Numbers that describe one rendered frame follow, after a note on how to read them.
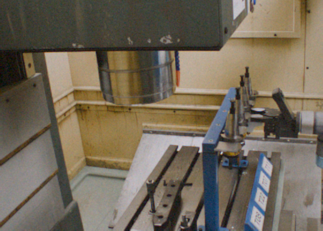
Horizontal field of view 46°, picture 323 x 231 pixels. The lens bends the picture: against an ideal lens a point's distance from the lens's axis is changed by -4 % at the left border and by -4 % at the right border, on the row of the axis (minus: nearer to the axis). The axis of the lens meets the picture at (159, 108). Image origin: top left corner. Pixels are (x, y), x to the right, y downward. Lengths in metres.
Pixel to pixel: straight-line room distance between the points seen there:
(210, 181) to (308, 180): 0.75
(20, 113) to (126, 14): 0.60
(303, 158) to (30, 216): 1.20
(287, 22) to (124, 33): 1.16
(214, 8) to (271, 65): 1.20
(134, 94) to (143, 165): 1.21
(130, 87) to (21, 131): 0.52
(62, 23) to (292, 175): 1.34
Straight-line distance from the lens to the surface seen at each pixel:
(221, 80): 1.86
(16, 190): 1.21
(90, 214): 1.99
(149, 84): 0.76
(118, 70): 0.75
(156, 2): 0.65
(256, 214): 1.29
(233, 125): 1.12
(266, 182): 1.47
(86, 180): 2.26
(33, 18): 0.77
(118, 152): 2.21
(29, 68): 1.22
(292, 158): 1.88
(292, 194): 1.77
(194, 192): 1.48
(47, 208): 1.36
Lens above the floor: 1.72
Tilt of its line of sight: 21 degrees down
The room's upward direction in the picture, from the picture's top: 5 degrees counter-clockwise
